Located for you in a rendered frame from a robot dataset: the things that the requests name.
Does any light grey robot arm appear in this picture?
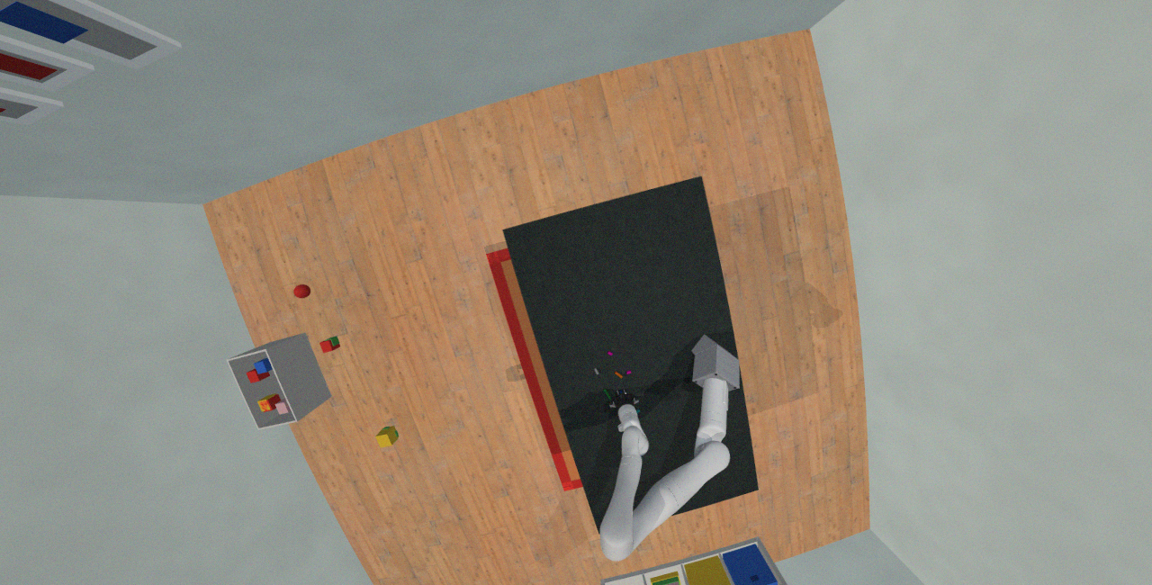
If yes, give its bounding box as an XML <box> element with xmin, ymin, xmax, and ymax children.
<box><xmin>599</xmin><ymin>378</ymin><xmax>730</xmax><ymax>562</ymax></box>

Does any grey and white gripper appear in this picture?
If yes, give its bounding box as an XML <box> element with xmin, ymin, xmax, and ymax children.
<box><xmin>609</xmin><ymin>390</ymin><xmax>639</xmax><ymax>410</ymax></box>

